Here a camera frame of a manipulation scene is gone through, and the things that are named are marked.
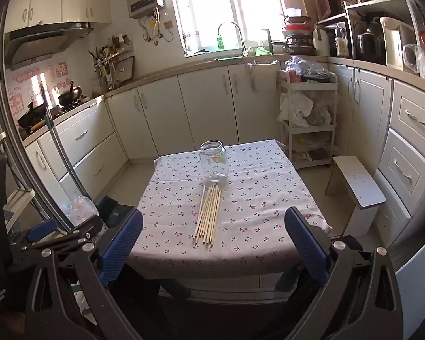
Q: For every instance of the white hanging bag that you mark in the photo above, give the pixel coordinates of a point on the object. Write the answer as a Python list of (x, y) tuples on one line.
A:
[(264, 76)]

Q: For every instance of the black wok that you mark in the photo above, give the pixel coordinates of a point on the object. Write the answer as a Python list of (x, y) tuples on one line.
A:
[(32, 117), (70, 94)]

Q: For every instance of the crumpled clear plastic bag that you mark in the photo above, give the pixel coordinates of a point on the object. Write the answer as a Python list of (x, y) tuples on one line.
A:
[(416, 58)]

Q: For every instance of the wall utensil rack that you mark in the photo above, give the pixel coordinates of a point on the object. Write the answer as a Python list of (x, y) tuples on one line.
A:
[(109, 60)]

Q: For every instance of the person's left leg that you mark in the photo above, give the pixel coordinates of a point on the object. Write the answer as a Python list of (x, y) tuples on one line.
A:
[(141, 297)]

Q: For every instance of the white upper kitchen cabinets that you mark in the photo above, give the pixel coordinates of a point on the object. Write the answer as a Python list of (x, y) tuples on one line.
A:
[(63, 0)]

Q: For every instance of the white trolley cart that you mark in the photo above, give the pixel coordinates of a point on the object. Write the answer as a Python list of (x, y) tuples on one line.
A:
[(326, 134)]

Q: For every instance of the stack of pans and bowls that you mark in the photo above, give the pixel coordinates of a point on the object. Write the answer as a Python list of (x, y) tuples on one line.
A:
[(297, 35)]

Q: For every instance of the chrome kitchen faucet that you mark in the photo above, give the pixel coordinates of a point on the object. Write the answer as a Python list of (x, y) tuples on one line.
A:
[(239, 30)]

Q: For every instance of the clear glass jar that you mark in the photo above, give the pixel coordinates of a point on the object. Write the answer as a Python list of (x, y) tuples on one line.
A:
[(214, 163)]

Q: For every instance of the kitchen window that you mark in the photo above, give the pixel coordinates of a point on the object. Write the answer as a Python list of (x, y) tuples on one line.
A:
[(226, 3)]

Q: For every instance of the black cooking pot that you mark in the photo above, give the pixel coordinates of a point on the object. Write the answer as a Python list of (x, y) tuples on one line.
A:
[(368, 44)]

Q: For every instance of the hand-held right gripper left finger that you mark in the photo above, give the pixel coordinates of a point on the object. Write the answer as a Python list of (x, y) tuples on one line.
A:
[(122, 241)]

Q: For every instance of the teal wooden folding chair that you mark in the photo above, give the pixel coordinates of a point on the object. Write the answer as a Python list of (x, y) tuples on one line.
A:
[(19, 196)]

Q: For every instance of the white kitchen appliance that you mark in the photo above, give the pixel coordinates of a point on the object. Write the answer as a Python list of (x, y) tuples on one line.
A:
[(393, 42)]

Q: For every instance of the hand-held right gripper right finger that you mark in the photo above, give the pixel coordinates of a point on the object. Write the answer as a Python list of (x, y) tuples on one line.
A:
[(306, 244)]

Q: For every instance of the pink wall stickers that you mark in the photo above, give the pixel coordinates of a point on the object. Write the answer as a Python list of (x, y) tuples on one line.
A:
[(21, 92)]

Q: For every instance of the white kitchen cabinets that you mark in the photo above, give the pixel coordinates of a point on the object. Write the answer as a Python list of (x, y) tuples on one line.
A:
[(63, 0), (198, 106)]

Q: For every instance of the white plastic jug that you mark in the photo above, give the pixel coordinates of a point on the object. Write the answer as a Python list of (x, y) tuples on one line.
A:
[(321, 42)]

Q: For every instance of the white storage shelf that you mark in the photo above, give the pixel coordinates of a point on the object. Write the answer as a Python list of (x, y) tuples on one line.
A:
[(375, 5)]

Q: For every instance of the beige kitchen countertop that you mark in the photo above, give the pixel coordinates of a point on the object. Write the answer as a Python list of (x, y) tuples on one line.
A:
[(95, 100)]

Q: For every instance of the green cloth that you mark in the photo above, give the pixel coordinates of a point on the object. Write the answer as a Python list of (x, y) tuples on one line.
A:
[(264, 51)]

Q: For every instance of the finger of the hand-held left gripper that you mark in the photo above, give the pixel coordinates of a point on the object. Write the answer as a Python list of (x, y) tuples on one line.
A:
[(83, 228), (42, 227)]

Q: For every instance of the cherry print tablecloth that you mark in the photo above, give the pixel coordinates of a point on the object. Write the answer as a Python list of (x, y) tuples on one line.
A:
[(251, 198)]

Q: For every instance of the white lower kitchen cabinets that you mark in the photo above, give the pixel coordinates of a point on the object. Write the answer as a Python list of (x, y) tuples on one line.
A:
[(198, 106)]

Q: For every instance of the green dish soap bottle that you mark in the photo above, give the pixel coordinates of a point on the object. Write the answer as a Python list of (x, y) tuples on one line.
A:
[(220, 43)]

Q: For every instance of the bundle of wooden chopsticks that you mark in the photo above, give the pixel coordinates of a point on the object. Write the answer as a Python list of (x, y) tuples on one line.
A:
[(209, 216)]

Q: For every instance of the steel range hood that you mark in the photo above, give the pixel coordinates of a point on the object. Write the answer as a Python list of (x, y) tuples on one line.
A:
[(39, 42)]

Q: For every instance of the white plastic bag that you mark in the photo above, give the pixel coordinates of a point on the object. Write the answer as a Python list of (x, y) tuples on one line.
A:
[(295, 109)]

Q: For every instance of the white wooden stool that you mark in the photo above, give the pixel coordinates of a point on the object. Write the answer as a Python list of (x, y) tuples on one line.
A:
[(361, 191)]

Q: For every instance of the clear plastic bag of goods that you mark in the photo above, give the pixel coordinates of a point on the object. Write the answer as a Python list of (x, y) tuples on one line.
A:
[(310, 69)]

